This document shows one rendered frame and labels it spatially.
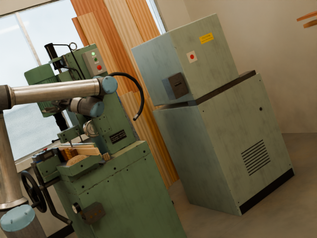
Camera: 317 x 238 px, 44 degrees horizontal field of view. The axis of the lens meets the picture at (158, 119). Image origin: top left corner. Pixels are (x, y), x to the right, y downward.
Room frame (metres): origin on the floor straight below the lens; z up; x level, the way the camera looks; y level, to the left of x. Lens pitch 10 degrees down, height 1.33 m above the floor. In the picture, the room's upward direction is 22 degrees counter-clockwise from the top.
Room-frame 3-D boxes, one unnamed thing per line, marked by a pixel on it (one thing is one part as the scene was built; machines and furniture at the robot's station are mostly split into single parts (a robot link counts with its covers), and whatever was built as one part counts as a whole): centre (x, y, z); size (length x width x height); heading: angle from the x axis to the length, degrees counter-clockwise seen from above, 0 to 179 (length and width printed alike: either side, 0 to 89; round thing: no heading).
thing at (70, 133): (2.54, 0.57, 1.03); 0.14 x 0.07 x 0.09; 121
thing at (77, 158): (2.29, 0.55, 0.91); 0.12 x 0.09 x 0.03; 121
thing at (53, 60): (2.60, 0.47, 1.54); 0.08 x 0.08 x 0.17; 31
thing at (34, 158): (2.44, 0.76, 0.99); 0.13 x 0.11 x 0.06; 31
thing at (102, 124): (2.49, 0.35, 1.02); 0.09 x 0.07 x 0.12; 31
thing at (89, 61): (2.58, 0.25, 1.40); 0.10 x 0.06 x 0.16; 121
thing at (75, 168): (2.49, 0.69, 0.87); 0.61 x 0.30 x 0.06; 31
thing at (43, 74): (2.53, 0.59, 1.35); 0.18 x 0.18 x 0.31
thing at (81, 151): (2.44, 0.54, 0.92); 0.55 x 0.02 x 0.04; 31
